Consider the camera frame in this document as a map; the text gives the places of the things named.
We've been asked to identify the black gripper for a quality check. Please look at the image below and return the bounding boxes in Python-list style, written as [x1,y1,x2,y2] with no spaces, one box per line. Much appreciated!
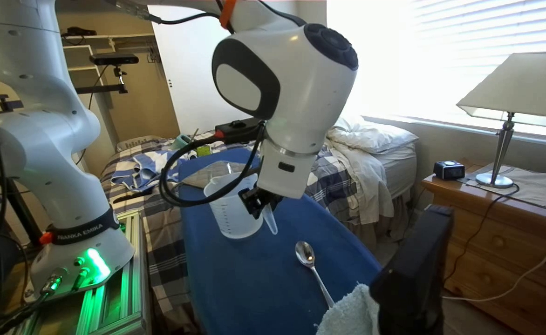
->
[238,184,284,220]

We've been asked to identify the clear plastic measuring jug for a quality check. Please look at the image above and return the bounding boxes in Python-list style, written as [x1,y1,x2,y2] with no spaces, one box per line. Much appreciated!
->
[202,171,279,242]

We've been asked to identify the beige quilted pot holder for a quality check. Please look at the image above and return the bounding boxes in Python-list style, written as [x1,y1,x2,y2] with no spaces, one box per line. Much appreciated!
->
[180,158,251,192]

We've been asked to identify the metal spoon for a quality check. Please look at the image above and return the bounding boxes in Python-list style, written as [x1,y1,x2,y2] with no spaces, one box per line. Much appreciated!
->
[292,240,336,309]

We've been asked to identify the blue ironing board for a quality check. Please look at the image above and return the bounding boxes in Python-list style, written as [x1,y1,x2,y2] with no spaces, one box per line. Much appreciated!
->
[176,147,381,335]

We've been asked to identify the plaid bed blanket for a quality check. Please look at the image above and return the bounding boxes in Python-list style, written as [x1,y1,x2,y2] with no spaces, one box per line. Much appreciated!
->
[100,134,422,328]

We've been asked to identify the blue cloth garment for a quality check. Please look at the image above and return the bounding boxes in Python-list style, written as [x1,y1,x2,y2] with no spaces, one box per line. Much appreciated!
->
[109,147,189,192]

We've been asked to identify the white bed sheet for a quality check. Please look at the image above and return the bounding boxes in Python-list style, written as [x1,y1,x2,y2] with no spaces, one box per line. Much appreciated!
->
[320,142,398,227]

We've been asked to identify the white pillow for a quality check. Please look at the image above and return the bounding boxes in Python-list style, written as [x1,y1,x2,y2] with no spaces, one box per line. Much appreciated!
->
[327,119,418,156]

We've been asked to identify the white towel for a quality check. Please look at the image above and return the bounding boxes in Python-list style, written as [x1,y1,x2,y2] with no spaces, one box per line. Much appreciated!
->
[314,283,381,335]

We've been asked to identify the black upright block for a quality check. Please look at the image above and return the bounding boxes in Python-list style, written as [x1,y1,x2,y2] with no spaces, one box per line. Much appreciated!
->
[368,205,454,335]

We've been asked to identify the small black alarm clock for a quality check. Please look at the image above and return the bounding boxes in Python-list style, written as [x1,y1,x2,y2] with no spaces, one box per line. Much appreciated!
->
[431,158,465,183]

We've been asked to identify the black stand pole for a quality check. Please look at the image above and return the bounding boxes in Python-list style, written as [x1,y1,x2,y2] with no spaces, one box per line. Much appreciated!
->
[0,166,44,250]

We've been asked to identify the wooden nightstand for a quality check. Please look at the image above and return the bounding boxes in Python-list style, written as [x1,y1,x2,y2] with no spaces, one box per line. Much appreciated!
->
[420,164,546,335]

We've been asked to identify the white window blinds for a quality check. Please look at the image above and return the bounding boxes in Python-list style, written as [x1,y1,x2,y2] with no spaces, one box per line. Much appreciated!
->
[325,0,546,142]

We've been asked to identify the pale nightstand mat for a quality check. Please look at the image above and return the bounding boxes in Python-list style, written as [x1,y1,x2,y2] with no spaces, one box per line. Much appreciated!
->
[463,164,546,216]

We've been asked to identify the table lamp with cream shade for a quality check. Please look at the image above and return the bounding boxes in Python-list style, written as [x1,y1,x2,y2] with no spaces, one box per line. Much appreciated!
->
[456,50,546,190]

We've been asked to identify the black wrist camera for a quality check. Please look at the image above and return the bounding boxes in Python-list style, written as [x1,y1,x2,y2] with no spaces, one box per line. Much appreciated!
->
[213,117,266,147]

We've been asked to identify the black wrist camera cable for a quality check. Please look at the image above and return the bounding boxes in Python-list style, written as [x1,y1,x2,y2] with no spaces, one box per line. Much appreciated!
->
[156,130,266,209]

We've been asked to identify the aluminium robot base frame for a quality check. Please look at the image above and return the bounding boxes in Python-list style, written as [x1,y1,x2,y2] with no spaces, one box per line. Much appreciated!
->
[8,210,148,335]

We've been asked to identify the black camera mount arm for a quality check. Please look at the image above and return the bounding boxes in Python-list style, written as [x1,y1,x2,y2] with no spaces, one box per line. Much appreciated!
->
[74,63,130,97]

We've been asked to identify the black bar camera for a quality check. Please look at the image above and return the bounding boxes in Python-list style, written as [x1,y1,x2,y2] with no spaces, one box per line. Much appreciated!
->
[89,52,141,67]

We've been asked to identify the white wall shelf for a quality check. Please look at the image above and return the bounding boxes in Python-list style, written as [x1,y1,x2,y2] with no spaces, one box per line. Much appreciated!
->
[31,30,159,76]

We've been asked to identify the black lamp cord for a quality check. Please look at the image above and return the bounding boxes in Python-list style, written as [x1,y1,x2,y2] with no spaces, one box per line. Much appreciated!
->
[441,184,521,287]

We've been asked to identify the white power cord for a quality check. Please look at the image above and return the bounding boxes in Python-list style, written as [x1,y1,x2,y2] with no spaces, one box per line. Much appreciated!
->
[441,225,546,305]

